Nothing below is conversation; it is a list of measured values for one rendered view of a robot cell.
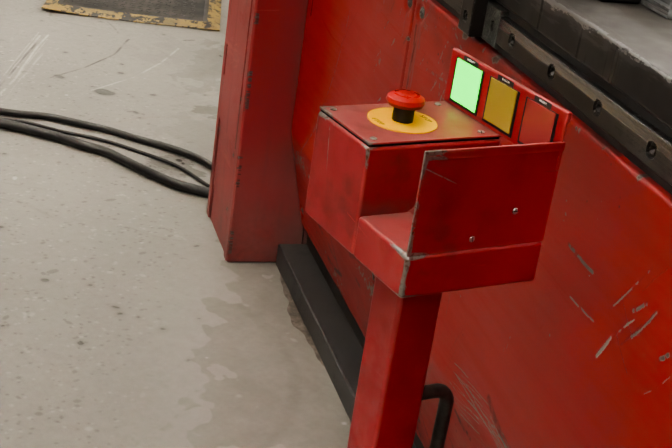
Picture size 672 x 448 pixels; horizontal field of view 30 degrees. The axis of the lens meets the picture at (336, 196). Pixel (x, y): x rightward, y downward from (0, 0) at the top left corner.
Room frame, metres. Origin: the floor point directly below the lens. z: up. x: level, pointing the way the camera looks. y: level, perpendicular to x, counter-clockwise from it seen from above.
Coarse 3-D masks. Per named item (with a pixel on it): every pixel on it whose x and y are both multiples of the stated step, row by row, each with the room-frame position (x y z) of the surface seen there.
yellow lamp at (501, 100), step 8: (496, 80) 1.22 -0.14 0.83; (496, 88) 1.22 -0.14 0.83; (504, 88) 1.21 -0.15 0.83; (488, 96) 1.23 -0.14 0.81; (496, 96) 1.22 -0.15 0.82; (504, 96) 1.21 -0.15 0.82; (512, 96) 1.20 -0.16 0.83; (488, 104) 1.23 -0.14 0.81; (496, 104) 1.22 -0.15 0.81; (504, 104) 1.21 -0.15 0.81; (512, 104) 1.20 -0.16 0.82; (488, 112) 1.22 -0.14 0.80; (496, 112) 1.21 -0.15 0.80; (504, 112) 1.20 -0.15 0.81; (512, 112) 1.19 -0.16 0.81; (488, 120) 1.22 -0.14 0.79; (496, 120) 1.21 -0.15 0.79; (504, 120) 1.20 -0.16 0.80; (504, 128) 1.20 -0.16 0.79
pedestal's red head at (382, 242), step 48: (480, 96) 1.24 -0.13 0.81; (528, 96) 1.18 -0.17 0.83; (336, 144) 1.18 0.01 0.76; (384, 144) 1.14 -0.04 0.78; (432, 144) 1.17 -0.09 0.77; (480, 144) 1.20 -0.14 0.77; (528, 144) 1.11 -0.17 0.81; (336, 192) 1.17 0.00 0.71; (384, 192) 1.14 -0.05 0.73; (432, 192) 1.06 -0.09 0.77; (480, 192) 1.08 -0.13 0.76; (528, 192) 1.12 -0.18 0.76; (384, 240) 1.08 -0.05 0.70; (432, 240) 1.06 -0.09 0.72; (480, 240) 1.09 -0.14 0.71; (528, 240) 1.12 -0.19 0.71; (432, 288) 1.07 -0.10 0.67
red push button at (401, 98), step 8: (392, 96) 1.20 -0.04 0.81; (400, 96) 1.20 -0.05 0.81; (408, 96) 1.20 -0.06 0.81; (416, 96) 1.20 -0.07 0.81; (392, 104) 1.19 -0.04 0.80; (400, 104) 1.19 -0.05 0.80; (408, 104) 1.19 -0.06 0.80; (416, 104) 1.19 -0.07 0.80; (424, 104) 1.20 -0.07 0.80; (400, 112) 1.20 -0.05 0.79; (408, 112) 1.20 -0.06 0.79; (400, 120) 1.20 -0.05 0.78; (408, 120) 1.20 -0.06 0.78
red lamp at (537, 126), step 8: (528, 104) 1.18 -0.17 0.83; (536, 104) 1.17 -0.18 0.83; (528, 112) 1.17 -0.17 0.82; (536, 112) 1.16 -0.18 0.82; (544, 112) 1.15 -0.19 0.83; (552, 112) 1.14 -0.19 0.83; (528, 120) 1.17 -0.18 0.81; (536, 120) 1.16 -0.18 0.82; (544, 120) 1.15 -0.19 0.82; (552, 120) 1.14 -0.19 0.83; (528, 128) 1.17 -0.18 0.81; (536, 128) 1.16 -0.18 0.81; (544, 128) 1.15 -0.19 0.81; (552, 128) 1.14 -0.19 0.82; (520, 136) 1.18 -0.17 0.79; (528, 136) 1.17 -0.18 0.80; (536, 136) 1.16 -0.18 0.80; (544, 136) 1.15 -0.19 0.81
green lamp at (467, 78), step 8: (464, 64) 1.27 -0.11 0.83; (456, 72) 1.28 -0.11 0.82; (464, 72) 1.27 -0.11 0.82; (472, 72) 1.26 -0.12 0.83; (480, 72) 1.25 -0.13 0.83; (456, 80) 1.28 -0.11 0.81; (464, 80) 1.27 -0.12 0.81; (472, 80) 1.26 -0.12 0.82; (480, 80) 1.25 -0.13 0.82; (456, 88) 1.28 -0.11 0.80; (464, 88) 1.27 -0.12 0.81; (472, 88) 1.25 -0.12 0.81; (456, 96) 1.27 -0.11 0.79; (464, 96) 1.26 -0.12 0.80; (472, 96) 1.25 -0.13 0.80; (464, 104) 1.26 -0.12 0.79; (472, 104) 1.25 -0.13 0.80
